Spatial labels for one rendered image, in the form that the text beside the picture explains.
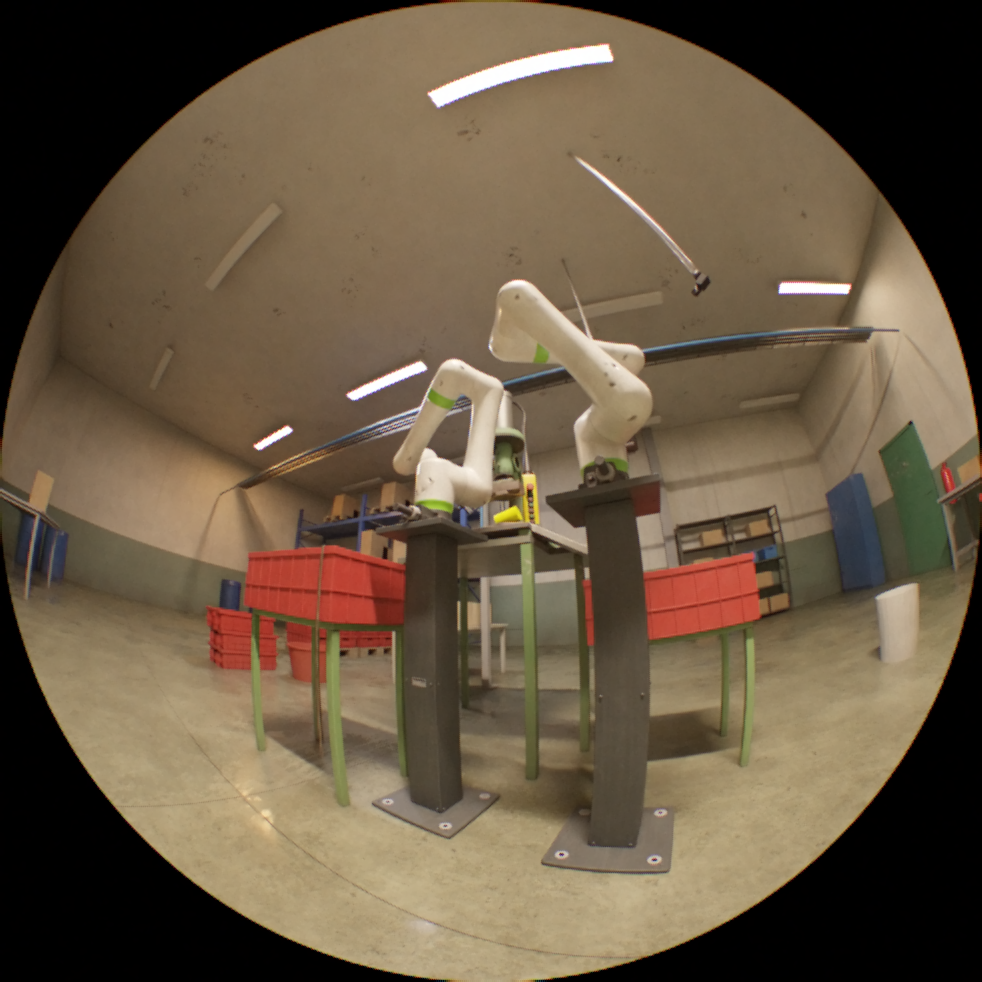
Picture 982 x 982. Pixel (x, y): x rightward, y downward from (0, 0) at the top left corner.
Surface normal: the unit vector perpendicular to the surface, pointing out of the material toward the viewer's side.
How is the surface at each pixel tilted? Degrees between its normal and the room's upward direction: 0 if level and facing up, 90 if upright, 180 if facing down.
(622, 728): 90
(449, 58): 180
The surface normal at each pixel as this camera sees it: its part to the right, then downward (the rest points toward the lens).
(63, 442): 0.92, -0.17
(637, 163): 0.02, 0.93
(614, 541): -0.48, -0.32
